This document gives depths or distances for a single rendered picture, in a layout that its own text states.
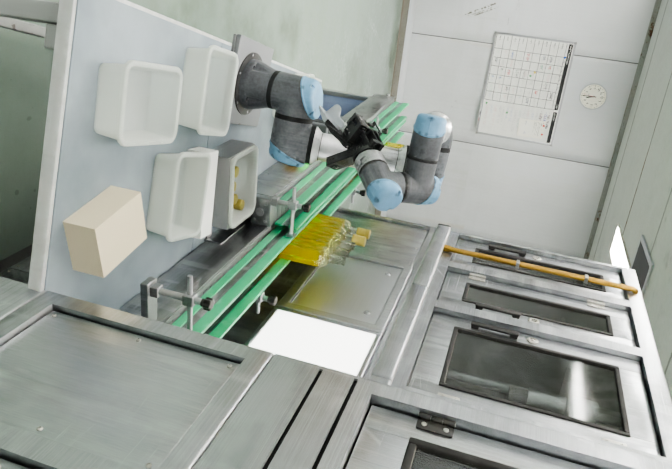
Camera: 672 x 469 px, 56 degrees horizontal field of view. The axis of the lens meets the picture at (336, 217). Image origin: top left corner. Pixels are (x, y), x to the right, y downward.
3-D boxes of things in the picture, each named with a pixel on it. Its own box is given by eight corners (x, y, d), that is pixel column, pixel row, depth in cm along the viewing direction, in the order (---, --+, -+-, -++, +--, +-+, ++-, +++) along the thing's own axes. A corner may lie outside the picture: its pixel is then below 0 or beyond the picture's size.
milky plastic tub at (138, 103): (88, 52, 125) (127, 59, 123) (151, 62, 147) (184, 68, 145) (81, 139, 129) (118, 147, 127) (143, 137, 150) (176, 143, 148)
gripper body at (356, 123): (375, 119, 165) (391, 149, 158) (355, 143, 169) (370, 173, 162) (353, 110, 161) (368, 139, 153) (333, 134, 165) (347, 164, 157)
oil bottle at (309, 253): (264, 254, 204) (326, 269, 199) (264, 239, 202) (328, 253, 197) (270, 248, 209) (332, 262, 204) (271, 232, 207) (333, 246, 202)
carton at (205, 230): (180, 234, 175) (200, 239, 174) (187, 149, 169) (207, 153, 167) (191, 229, 181) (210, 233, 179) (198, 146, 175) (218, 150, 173)
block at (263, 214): (249, 223, 204) (269, 228, 202) (250, 196, 200) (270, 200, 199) (253, 219, 207) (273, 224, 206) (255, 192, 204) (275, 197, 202)
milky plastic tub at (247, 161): (204, 225, 187) (231, 231, 185) (205, 153, 178) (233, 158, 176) (230, 206, 202) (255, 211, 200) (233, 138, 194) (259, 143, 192)
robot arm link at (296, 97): (289, 71, 195) (330, 80, 192) (281, 114, 198) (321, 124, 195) (274, 70, 184) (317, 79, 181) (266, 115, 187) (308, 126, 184)
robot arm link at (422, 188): (449, 166, 153) (412, 161, 148) (438, 210, 156) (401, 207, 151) (432, 158, 160) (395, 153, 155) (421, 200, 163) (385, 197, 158)
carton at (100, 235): (62, 221, 126) (94, 229, 124) (111, 185, 139) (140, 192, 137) (73, 269, 133) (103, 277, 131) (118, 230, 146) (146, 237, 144)
